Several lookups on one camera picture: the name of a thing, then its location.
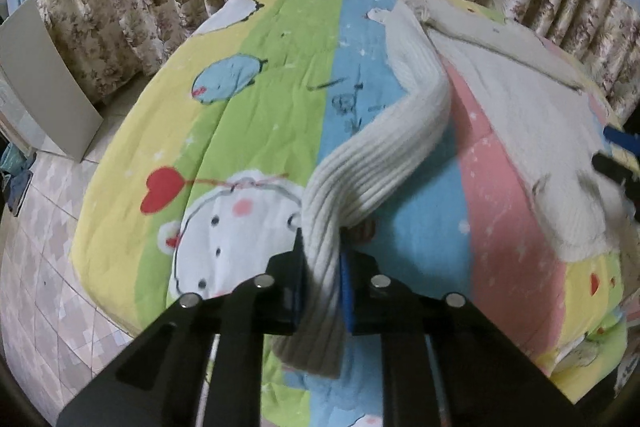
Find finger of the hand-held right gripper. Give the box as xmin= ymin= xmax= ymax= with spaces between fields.
xmin=591 ymin=151 xmax=640 ymax=204
xmin=602 ymin=126 xmax=640 ymax=156

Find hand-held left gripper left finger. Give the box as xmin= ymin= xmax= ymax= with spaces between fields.
xmin=56 ymin=232 xmax=307 ymax=427

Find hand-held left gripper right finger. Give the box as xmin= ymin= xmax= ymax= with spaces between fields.
xmin=340 ymin=253 xmax=587 ymax=427

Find white ribbed knit sweater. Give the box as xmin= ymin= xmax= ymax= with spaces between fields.
xmin=272 ymin=0 xmax=632 ymax=380

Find cartoon printed blanket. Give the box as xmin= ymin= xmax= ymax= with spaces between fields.
xmin=70 ymin=0 xmax=640 ymax=427

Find blue cloth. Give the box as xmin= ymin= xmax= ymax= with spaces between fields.
xmin=0 ymin=142 xmax=34 ymax=215

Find white board panel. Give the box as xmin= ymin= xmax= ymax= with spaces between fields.
xmin=0 ymin=0 xmax=104 ymax=162

